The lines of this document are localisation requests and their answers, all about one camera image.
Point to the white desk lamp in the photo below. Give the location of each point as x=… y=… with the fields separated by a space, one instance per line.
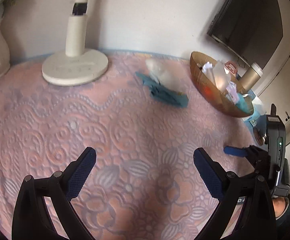
x=76 y=65

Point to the amber glass bowl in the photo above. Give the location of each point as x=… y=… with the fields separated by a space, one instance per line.
x=221 y=103

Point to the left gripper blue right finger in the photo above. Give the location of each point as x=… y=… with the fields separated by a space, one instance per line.
x=211 y=172

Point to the pink small handbag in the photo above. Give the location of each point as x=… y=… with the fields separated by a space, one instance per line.
x=230 y=69

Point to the white door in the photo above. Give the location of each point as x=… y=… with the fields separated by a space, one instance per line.
x=278 y=93

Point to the white wet wipes pack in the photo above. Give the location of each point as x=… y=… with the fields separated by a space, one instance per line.
x=222 y=76

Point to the blue tissue pack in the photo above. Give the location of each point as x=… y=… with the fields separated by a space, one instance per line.
x=259 y=110

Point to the pink patterned tablecloth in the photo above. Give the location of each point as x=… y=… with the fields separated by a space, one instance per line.
x=144 y=184

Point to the teal knit cloth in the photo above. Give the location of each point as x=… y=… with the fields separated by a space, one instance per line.
x=163 y=94

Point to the person's right hand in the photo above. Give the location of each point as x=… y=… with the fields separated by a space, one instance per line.
x=281 y=205

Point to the gold thermos bottle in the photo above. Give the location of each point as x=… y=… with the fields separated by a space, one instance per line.
x=251 y=76

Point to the red clay bag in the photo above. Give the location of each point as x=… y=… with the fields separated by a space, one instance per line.
x=208 y=94

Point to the white plush toy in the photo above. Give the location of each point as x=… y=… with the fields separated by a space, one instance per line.
x=163 y=75

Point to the white paper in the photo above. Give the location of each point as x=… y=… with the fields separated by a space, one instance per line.
x=207 y=69

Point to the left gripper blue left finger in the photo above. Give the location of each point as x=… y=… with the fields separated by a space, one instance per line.
x=78 y=171

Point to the purple tissue pack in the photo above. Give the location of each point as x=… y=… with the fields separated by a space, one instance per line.
x=232 y=93

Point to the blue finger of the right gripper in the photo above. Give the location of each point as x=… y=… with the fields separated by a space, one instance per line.
x=234 y=151

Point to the black wall television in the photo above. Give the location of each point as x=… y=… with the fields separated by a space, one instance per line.
x=251 y=29

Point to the brown round object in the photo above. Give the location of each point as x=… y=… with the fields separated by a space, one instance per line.
x=260 y=136

